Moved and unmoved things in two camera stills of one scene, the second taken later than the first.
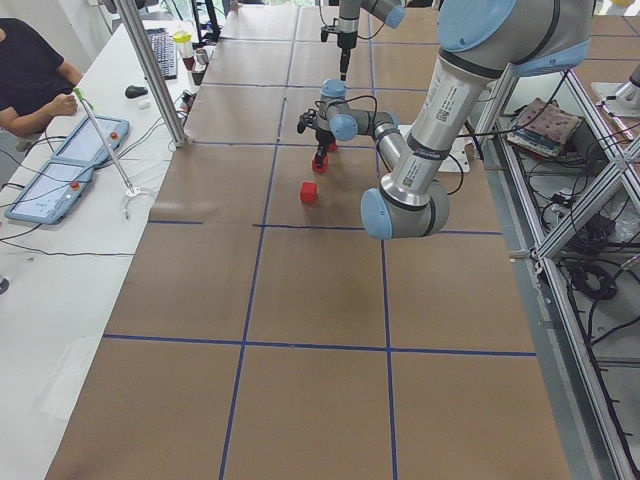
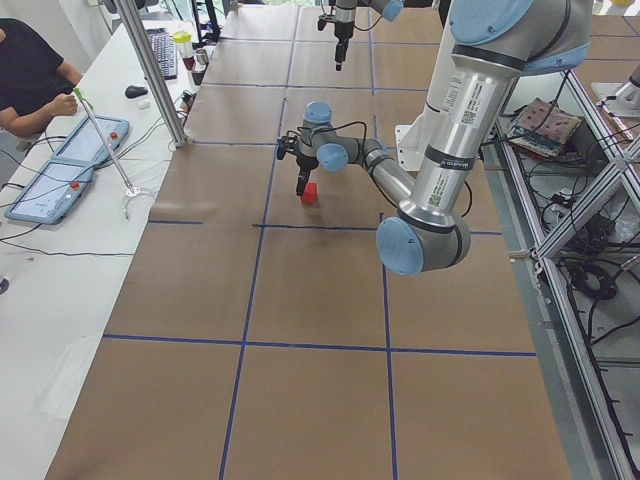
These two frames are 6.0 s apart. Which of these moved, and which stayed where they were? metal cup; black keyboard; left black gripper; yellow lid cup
Moved: left black gripper
Stayed: yellow lid cup; metal cup; black keyboard
